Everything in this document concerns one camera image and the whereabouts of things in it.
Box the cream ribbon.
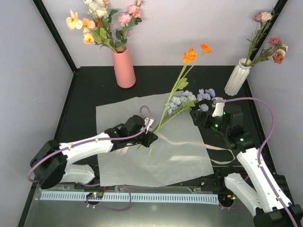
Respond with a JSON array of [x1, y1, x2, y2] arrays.
[[156, 132, 237, 166]]

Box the blue hydrangea stem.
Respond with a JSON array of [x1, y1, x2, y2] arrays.
[[154, 88, 215, 134]]

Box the white wrapping paper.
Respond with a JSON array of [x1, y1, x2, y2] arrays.
[[96, 94, 214, 187]]

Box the orange poppy stem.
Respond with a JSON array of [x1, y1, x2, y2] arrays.
[[152, 44, 212, 135]]

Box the mauve brown rose stem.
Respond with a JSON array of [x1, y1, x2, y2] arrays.
[[244, 36, 288, 67]]

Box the pink cream rose stem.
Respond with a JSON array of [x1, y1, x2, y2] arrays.
[[245, 9, 275, 66]]

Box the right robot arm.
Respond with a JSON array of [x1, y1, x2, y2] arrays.
[[190, 103, 303, 227]]

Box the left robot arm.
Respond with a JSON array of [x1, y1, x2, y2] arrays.
[[29, 115, 158, 189]]

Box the pink vase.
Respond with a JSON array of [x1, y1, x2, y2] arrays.
[[112, 45, 136, 88]]

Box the white ribbed vase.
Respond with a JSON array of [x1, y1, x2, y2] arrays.
[[224, 58, 251, 96]]

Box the flowers in pink vase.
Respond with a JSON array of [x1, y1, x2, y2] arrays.
[[65, 0, 143, 53]]

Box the right circuit board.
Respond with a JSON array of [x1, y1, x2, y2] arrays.
[[218, 193, 239, 201]]

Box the circuit board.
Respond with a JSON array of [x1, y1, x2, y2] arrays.
[[218, 193, 239, 201], [86, 192, 104, 200]]

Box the left circuit board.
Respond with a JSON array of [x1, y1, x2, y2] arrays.
[[86, 192, 104, 200]]

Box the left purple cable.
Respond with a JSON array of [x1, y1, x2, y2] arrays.
[[27, 105, 154, 211]]

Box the purple cable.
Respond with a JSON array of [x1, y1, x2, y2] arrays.
[[213, 96, 299, 227], [27, 105, 154, 211]]

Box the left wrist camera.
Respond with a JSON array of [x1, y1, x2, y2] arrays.
[[143, 117, 156, 133]]

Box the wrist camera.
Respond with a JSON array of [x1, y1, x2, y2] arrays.
[[143, 117, 156, 133], [212, 97, 225, 117]]

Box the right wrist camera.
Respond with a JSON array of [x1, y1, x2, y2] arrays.
[[212, 97, 225, 117]]

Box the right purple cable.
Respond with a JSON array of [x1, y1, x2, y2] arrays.
[[213, 96, 299, 227]]

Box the white slotted cable duct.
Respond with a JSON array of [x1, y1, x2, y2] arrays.
[[40, 191, 219, 205]]

